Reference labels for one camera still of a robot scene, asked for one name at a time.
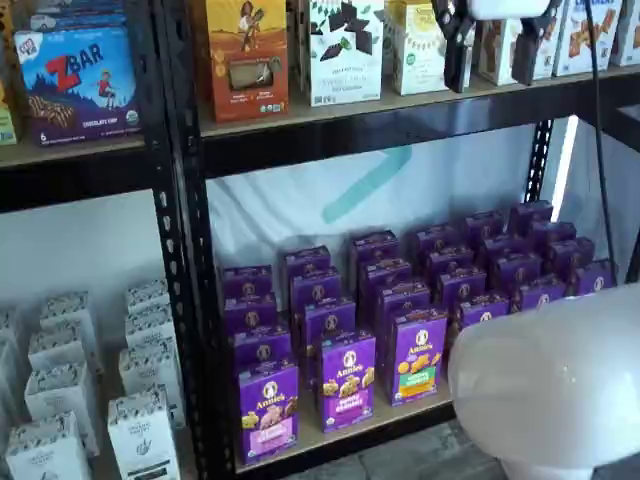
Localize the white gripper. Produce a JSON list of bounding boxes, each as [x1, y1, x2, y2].
[[432, 0, 565, 94]]

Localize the purple Annie's box pink patch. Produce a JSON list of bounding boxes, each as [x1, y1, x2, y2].
[[238, 358, 300, 465]]

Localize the pretzel crackers cheddar box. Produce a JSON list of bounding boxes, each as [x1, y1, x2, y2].
[[474, 17, 566, 85]]

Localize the Simple Mills baked bars box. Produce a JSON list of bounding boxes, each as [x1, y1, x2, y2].
[[384, 0, 474, 96]]

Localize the blue sea salt crackers box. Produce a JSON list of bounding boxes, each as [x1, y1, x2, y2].
[[552, 0, 624, 77]]

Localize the white cracker box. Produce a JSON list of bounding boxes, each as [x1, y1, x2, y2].
[[609, 0, 640, 67]]

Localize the white Simple Mills thins box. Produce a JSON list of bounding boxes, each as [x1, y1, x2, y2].
[[308, 0, 385, 108]]

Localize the purple Annie's box brown patch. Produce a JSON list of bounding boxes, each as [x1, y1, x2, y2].
[[509, 273, 567, 314]]

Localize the orange box with woman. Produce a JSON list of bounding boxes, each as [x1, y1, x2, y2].
[[204, 0, 290, 124]]

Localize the purple Annie's box yellow patch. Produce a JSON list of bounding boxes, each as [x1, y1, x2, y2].
[[449, 293, 511, 346]]

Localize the black metal shelf rack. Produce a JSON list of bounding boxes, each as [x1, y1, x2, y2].
[[149, 0, 640, 480], [0, 0, 201, 480]]

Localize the purple Annie's box orange crackers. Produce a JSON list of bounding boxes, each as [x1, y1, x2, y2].
[[384, 308, 449, 407]]

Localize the blue Z Bar box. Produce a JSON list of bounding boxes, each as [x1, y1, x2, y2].
[[28, 10, 129, 32], [13, 25, 144, 147]]

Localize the white Organic Pantry box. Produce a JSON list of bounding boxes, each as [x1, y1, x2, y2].
[[27, 319, 105, 376], [124, 304, 176, 351], [5, 412, 92, 480], [124, 278, 171, 314], [24, 362, 101, 457], [0, 305, 21, 346], [107, 389, 181, 480], [39, 291, 99, 341], [118, 343, 186, 429]]

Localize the white LED light strip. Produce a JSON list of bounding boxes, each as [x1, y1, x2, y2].
[[549, 115, 580, 224]]

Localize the thin black cable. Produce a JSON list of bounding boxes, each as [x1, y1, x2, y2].
[[584, 0, 617, 261]]

